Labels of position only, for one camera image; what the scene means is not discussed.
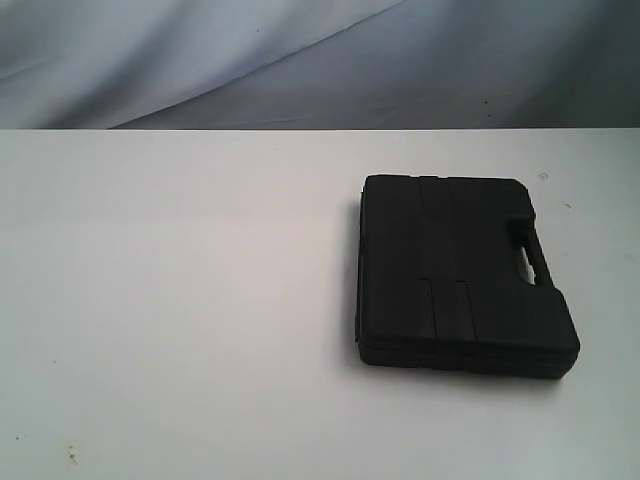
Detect black plastic tool case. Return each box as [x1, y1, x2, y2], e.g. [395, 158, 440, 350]
[354, 175, 580, 379]

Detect grey backdrop cloth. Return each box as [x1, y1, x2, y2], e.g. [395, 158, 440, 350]
[1, 1, 639, 130]

